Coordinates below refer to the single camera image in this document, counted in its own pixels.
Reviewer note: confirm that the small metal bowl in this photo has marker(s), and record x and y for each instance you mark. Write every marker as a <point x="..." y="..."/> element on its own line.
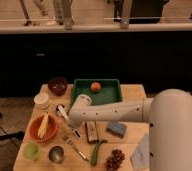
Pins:
<point x="56" y="154"/>

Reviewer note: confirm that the bunch of red grapes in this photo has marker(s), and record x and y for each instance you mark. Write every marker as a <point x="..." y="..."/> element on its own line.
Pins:
<point x="114" y="161"/>

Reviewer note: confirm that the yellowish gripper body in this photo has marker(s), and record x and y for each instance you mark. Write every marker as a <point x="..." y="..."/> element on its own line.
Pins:
<point x="71" y="131"/>

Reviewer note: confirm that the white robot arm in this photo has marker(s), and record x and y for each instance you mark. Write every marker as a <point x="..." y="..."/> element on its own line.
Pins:
<point x="169" y="115"/>

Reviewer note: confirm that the green peeler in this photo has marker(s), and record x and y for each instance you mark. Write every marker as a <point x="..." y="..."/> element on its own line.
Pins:
<point x="94" y="156"/>

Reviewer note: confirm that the blue sponge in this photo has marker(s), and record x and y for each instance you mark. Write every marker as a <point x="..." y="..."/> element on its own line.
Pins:
<point x="116" y="128"/>

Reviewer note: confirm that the wooden block eraser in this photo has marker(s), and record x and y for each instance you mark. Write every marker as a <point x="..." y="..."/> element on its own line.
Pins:
<point x="91" y="131"/>

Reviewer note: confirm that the white handled brush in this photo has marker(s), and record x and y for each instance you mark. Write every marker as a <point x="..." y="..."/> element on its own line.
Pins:
<point x="62" y="113"/>

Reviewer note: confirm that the grey folded cloth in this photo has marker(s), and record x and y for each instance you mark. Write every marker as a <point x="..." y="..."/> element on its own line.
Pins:
<point x="140" y="155"/>

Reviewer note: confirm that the light green cup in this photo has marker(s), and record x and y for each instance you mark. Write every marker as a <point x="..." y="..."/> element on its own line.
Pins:
<point x="31" y="151"/>

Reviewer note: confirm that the dark red bowl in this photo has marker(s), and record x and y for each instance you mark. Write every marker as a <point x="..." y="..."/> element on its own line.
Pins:
<point x="58" y="85"/>

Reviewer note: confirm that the orange fruit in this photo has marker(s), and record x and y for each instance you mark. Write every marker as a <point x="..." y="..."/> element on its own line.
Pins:
<point x="95" y="87"/>

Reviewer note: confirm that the white stacked cups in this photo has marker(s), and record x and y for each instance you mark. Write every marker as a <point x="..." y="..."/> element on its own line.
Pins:
<point x="41" y="100"/>

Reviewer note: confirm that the black tripod leg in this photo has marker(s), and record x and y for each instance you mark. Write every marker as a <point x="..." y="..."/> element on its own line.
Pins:
<point x="10" y="136"/>

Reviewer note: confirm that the orange bowl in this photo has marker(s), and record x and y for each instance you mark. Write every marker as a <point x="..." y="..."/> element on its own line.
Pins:
<point x="50" y="132"/>

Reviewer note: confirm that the green plastic tray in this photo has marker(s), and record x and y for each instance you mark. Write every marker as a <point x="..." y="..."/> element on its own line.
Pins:
<point x="110" y="90"/>

